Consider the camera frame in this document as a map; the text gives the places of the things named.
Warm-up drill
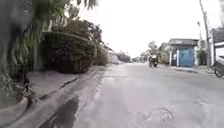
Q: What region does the grey concrete sidewalk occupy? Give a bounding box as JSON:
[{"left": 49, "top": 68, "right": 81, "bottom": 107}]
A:
[{"left": 0, "top": 64, "right": 104, "bottom": 128}]

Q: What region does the utility pole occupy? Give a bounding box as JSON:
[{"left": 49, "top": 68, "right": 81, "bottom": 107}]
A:
[{"left": 198, "top": 0, "right": 213, "bottom": 70}]

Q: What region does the dark building with fence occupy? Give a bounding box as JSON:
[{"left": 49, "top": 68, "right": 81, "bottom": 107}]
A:
[{"left": 210, "top": 26, "right": 224, "bottom": 68}]

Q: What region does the row of bushes and trees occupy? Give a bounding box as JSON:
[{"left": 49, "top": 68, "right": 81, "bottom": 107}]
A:
[{"left": 0, "top": 0, "right": 111, "bottom": 99}]

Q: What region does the person on motorcycle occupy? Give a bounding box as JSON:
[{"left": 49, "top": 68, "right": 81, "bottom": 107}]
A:
[{"left": 147, "top": 53, "right": 159, "bottom": 69}]

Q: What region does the parked motorcycle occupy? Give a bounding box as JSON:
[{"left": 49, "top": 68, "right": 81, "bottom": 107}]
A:
[{"left": 212, "top": 55, "right": 224, "bottom": 79}]

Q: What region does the grey asphalt road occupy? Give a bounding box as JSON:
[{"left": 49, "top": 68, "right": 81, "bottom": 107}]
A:
[{"left": 38, "top": 62, "right": 224, "bottom": 128}]

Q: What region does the dark green hedge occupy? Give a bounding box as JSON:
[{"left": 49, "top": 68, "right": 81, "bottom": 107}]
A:
[{"left": 41, "top": 31, "right": 109, "bottom": 74}]

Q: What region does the small blue building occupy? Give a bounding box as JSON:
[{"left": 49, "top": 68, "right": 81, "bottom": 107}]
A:
[{"left": 159, "top": 37, "right": 200, "bottom": 68}]

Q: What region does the concrete kerb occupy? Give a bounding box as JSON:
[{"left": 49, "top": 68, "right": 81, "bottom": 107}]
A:
[{"left": 3, "top": 65, "right": 108, "bottom": 128}]

